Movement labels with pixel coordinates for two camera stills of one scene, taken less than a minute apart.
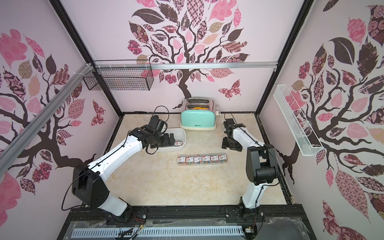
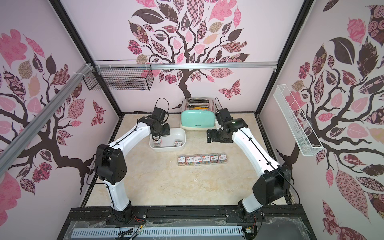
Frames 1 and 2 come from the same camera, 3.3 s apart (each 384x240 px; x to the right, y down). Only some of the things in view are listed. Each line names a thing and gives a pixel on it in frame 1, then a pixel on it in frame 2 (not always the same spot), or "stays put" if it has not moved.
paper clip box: x=206 y=159 stays put
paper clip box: x=198 y=159 stays put
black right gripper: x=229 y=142 to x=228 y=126
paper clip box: x=189 y=159 stays put
